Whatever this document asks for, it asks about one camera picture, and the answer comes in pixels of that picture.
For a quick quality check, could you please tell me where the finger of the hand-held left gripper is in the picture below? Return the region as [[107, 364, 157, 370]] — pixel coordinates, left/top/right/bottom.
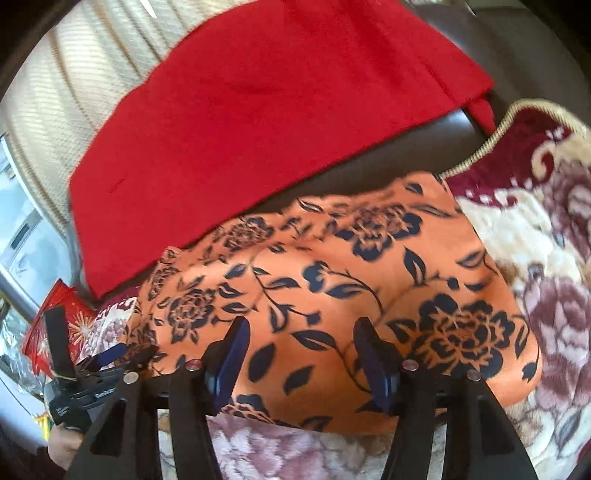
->
[[45, 306, 77, 377], [90, 344, 158, 372]]

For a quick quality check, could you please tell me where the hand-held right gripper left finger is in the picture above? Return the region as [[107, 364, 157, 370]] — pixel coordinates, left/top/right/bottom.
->
[[65, 316, 252, 480]]

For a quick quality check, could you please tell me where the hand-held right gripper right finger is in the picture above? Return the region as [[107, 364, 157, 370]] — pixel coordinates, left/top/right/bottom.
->
[[353, 316, 539, 480]]

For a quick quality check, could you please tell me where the orange floral shirt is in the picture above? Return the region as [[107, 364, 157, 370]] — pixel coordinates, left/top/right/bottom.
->
[[134, 173, 542, 435]]

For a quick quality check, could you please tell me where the person's left hand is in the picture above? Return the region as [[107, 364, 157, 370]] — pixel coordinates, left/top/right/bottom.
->
[[47, 424, 88, 468]]

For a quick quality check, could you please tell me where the red gift box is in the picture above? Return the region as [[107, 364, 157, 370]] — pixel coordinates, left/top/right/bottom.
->
[[23, 279, 100, 380]]

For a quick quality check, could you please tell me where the floral sofa blanket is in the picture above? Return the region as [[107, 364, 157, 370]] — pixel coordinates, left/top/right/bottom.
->
[[90, 99, 591, 480]]

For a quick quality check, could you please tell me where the red cloth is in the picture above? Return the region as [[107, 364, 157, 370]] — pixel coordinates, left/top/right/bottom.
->
[[68, 0, 497, 298]]

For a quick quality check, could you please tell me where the dotted beige curtain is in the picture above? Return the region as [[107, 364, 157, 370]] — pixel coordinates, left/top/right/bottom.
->
[[0, 0, 185, 232]]

